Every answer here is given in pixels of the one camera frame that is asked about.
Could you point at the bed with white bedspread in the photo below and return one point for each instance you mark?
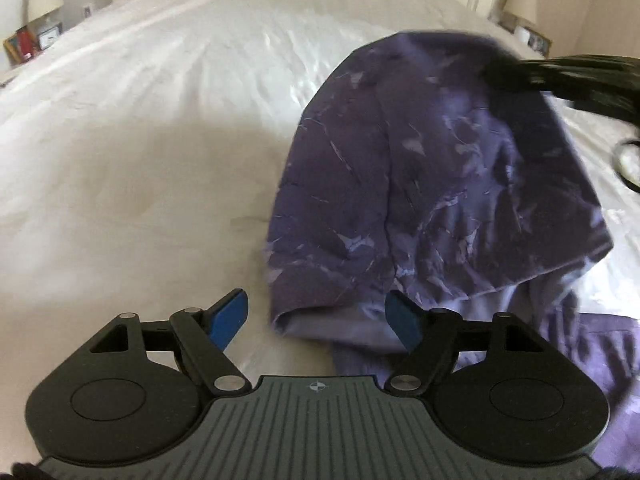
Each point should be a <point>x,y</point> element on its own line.
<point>150,160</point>

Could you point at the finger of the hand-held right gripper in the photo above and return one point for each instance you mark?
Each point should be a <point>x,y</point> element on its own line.
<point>515,74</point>

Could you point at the dark picture frame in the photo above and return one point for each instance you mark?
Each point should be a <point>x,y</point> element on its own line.
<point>539,42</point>

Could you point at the small white clock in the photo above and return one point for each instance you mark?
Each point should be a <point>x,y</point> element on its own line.
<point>50,36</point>

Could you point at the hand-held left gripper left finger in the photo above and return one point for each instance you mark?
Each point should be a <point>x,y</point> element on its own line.
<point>229,317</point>

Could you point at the red picture frame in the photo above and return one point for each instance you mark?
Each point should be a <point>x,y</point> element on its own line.
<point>21,46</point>

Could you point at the purple patterned hooded jacket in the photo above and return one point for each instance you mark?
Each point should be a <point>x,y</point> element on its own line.
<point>425,185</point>

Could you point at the small white cup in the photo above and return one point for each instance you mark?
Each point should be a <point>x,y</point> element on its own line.
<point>522,36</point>

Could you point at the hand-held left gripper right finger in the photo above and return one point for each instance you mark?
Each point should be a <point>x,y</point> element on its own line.
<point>402,320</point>

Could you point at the white wall outlet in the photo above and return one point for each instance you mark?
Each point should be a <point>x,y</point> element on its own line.
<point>87,10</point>

